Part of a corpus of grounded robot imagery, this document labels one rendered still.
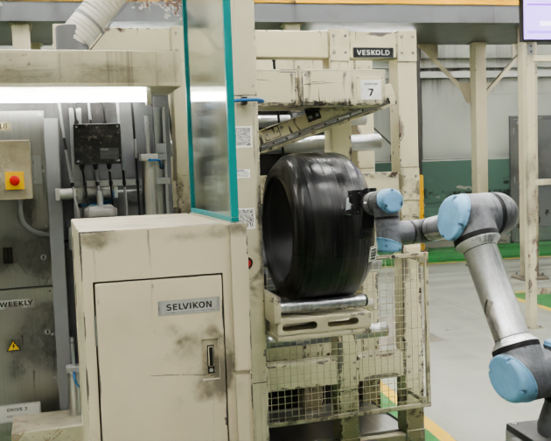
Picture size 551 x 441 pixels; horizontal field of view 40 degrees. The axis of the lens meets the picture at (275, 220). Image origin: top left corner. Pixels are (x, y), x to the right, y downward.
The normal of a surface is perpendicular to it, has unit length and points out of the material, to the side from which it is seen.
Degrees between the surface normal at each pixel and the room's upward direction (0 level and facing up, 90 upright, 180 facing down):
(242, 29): 90
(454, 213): 84
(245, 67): 90
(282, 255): 61
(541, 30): 90
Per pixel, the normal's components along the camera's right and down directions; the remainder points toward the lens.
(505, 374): -0.87, 0.18
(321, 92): 0.29, 0.06
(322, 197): 0.25, -0.37
